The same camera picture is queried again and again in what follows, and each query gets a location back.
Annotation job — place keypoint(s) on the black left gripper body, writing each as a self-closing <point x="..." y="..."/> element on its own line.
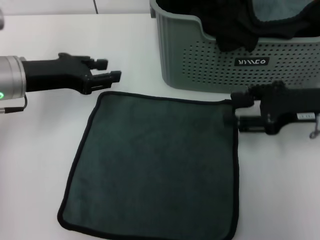
<point x="50" y="75"/>

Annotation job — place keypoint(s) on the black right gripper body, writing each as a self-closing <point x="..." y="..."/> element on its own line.
<point x="287" y="105"/>

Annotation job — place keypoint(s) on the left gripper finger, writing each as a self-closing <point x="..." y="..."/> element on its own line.
<point x="98" y="64"/>
<point x="105" y="79"/>

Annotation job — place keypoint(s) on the grey perforated storage basket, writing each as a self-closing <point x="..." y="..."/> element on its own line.
<point x="180" y="50"/>

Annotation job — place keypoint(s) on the dark green and yellow towel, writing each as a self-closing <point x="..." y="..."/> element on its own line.
<point x="155" y="155"/>

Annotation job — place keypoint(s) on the grey towel black edge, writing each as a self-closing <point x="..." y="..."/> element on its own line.
<point x="275" y="10"/>

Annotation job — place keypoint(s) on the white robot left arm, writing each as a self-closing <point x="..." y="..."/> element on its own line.
<point x="12" y="75"/>

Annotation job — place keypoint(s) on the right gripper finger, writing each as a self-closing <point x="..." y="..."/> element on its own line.
<point x="250" y="123"/>
<point x="242" y="100"/>

